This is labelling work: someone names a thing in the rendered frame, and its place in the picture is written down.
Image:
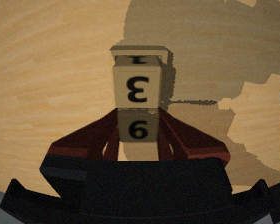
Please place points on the beige digit cube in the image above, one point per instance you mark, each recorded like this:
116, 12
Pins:
137, 81
138, 125

